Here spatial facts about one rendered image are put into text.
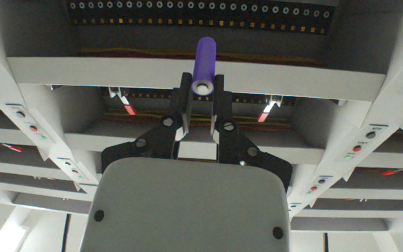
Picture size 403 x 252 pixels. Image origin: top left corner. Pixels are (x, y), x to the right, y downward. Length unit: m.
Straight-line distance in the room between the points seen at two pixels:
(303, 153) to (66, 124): 0.56
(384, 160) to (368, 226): 0.76
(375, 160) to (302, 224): 0.63
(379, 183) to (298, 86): 0.64
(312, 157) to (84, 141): 0.53
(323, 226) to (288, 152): 0.77
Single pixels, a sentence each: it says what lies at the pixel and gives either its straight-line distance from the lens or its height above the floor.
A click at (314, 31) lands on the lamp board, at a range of 0.46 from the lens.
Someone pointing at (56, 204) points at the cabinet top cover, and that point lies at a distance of 1.26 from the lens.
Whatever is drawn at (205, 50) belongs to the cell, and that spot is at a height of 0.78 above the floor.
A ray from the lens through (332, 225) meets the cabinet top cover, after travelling 1.20.
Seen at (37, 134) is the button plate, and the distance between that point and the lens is 0.55.
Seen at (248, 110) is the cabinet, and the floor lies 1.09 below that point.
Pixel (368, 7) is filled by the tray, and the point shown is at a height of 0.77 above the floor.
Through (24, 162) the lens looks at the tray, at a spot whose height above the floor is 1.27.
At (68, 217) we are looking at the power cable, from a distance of 1.28.
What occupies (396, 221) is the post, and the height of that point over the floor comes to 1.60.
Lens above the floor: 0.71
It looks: 47 degrees up
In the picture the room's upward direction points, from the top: 178 degrees counter-clockwise
